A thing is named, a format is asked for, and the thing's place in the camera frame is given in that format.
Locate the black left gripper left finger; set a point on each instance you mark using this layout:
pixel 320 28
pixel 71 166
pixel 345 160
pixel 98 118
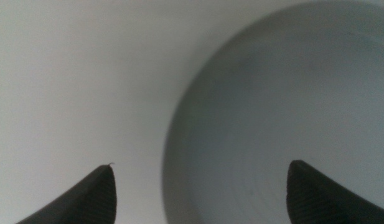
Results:
pixel 92 202

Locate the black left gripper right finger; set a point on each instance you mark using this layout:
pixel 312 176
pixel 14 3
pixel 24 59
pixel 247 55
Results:
pixel 316 202

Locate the grey shallow bowl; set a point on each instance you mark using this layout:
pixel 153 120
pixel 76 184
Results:
pixel 272 109

